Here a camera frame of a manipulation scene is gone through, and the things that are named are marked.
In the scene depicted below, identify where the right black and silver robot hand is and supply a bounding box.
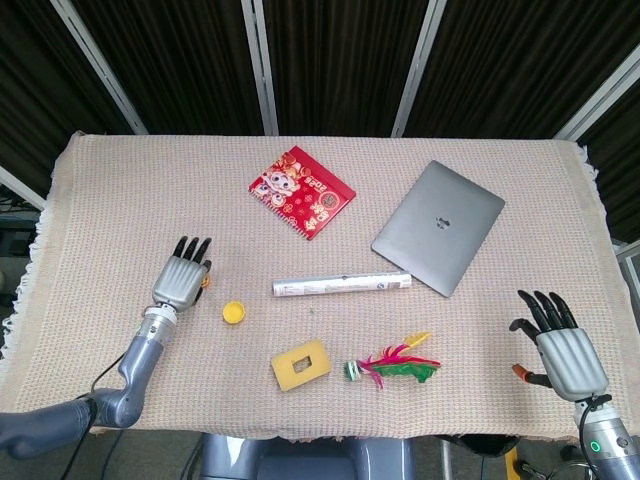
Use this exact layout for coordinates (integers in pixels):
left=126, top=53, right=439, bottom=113
left=509, top=289, right=611, bottom=402

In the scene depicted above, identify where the colourful feather shuttlecock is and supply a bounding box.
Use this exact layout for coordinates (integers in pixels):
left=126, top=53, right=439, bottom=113
left=343, top=330, right=442, bottom=391

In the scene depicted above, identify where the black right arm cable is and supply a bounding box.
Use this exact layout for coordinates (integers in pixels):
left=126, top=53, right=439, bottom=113
left=575, top=394, right=610, bottom=480

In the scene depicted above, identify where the red spiral cartoon notebook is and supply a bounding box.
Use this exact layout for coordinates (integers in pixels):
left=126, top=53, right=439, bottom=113
left=248, top=145, right=357, bottom=242

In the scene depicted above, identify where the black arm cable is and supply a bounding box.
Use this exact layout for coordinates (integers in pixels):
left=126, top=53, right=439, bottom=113
left=62, top=349, right=126, bottom=480
left=575, top=394, right=610, bottom=480

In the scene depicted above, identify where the grey closed laptop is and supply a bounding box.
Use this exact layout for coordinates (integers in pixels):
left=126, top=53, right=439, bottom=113
left=370, top=159, right=506, bottom=299

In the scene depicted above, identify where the white metal frame post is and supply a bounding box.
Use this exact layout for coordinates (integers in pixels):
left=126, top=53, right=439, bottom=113
left=49, top=0, right=148, bottom=135
left=391, top=0, right=448, bottom=138
left=241, top=0, right=280, bottom=136
left=0, top=165, right=47, bottom=211
left=553, top=49, right=640, bottom=141

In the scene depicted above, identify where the yellow bottle cap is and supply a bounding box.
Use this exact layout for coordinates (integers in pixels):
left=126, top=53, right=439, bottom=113
left=222, top=300, right=248, bottom=326

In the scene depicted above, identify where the yellow sponge with rectangular hole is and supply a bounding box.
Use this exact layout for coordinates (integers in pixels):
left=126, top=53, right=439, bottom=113
left=270, top=338, right=332, bottom=392

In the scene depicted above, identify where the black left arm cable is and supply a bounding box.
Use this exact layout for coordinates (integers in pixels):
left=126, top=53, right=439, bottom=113
left=62, top=349, right=126, bottom=480

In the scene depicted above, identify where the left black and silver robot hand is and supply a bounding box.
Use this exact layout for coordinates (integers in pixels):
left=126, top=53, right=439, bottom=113
left=151, top=236, right=214, bottom=311

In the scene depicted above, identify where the beige woven tablecloth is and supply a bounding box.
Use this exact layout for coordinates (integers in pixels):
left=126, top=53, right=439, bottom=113
left=0, top=130, right=640, bottom=444

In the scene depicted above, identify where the silver tube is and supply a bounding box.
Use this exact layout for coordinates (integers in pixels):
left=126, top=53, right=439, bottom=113
left=271, top=270, right=413, bottom=297

